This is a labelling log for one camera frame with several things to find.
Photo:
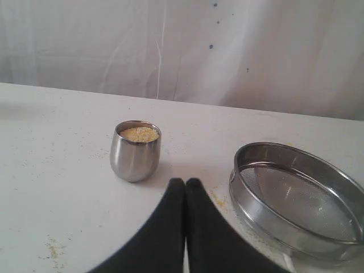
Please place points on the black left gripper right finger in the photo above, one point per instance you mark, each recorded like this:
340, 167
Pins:
212, 244

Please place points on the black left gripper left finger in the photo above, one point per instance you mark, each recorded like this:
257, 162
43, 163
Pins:
158, 246

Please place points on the round steel mesh sieve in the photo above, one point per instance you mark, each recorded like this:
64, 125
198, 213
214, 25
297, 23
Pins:
298, 201

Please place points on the stainless steel cup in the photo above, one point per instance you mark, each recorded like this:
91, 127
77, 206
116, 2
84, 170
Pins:
133, 161

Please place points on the yellow and white grain mix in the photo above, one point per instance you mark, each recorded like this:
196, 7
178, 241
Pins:
140, 134

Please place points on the white curtain backdrop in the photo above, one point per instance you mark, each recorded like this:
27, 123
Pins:
303, 57

